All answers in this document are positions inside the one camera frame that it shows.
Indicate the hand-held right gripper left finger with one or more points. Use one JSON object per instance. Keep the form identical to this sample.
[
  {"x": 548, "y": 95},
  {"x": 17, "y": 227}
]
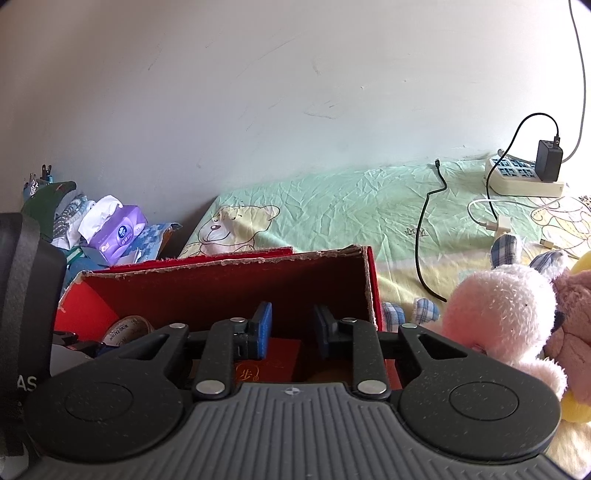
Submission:
[{"x": 262, "y": 330}]

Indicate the yellow plush toy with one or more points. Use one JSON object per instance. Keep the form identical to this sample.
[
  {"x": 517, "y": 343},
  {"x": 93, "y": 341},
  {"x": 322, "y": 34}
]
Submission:
[{"x": 577, "y": 406}]

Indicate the patterned white cloth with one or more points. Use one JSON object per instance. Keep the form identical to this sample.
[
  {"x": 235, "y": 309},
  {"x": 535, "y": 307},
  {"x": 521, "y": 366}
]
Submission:
[{"x": 69, "y": 217}]

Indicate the brown plush bear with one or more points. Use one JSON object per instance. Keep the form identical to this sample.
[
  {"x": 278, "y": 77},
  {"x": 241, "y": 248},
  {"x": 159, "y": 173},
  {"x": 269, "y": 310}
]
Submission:
[{"x": 572, "y": 341}]

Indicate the red booklet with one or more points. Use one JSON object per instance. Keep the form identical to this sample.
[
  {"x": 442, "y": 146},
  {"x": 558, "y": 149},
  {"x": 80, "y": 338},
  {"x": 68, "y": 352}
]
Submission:
[{"x": 277, "y": 362}]

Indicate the red cardboard box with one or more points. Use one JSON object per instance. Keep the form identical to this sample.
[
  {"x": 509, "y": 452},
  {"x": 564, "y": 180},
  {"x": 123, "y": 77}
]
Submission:
[{"x": 295, "y": 286}]

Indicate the purple tissue pack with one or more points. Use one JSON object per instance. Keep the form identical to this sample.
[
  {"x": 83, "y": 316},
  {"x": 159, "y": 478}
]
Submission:
[{"x": 122, "y": 230}]

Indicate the packing tape roll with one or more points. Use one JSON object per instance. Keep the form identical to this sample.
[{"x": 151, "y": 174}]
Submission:
[{"x": 127, "y": 327}]

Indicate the black charger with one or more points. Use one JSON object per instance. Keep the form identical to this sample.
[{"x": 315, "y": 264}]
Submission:
[{"x": 548, "y": 161}]

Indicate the black binder clip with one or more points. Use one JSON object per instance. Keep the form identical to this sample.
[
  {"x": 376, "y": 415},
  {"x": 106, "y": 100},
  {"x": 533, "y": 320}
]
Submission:
[{"x": 45, "y": 174}]

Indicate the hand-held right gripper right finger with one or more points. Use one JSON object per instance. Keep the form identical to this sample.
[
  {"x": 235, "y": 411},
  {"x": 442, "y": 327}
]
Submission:
[{"x": 325, "y": 330}]

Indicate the white power strip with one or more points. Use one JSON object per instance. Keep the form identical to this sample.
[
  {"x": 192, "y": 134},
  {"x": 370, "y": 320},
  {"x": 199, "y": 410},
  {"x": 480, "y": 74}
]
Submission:
[{"x": 517, "y": 187}]

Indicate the blue checked packet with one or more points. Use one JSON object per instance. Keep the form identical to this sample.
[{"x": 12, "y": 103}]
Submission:
[{"x": 154, "y": 240}]

